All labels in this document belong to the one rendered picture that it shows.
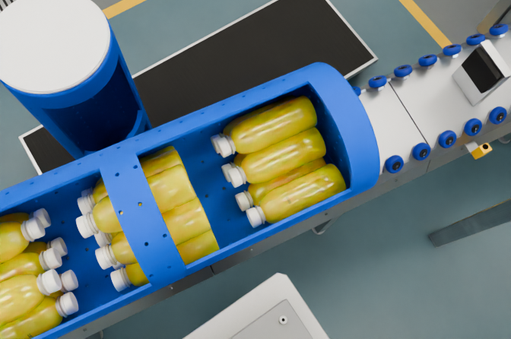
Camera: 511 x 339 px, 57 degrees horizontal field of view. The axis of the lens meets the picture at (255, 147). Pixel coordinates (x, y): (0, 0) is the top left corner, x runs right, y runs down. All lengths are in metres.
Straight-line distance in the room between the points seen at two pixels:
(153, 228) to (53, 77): 0.49
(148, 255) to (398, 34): 1.97
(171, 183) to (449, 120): 0.74
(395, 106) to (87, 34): 0.77
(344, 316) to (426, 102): 1.06
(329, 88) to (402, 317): 1.39
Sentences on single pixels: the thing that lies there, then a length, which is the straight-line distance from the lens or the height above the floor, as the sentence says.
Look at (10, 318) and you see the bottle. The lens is 0.95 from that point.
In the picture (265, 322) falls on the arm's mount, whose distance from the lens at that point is 0.79.
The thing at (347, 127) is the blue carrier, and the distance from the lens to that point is 0.86.
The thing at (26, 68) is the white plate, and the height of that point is 1.04.
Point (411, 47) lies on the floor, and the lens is 2.52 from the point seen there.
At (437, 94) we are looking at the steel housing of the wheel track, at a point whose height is 0.93.
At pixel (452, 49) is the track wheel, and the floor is 0.98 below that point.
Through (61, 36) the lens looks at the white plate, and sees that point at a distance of 1.21.
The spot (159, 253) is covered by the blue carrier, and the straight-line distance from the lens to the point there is 0.82.
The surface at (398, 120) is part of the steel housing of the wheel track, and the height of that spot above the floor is 0.93.
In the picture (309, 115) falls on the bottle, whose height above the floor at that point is 1.14.
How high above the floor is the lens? 2.00
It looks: 70 degrees down
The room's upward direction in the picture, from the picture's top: 8 degrees clockwise
